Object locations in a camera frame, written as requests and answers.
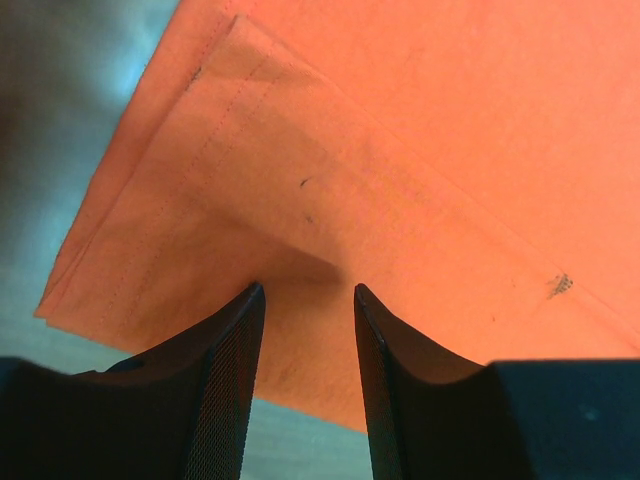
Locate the orange t shirt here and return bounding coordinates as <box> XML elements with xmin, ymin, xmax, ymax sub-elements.
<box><xmin>36</xmin><ymin>1</ymin><xmax>639</xmax><ymax>430</ymax></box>

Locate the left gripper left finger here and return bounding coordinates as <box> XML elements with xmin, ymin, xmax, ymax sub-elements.
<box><xmin>1</xmin><ymin>284</ymin><xmax>265</xmax><ymax>479</ymax></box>

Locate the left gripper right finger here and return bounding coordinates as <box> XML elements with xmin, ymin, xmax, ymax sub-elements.
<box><xmin>354</xmin><ymin>284</ymin><xmax>535</xmax><ymax>479</ymax></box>

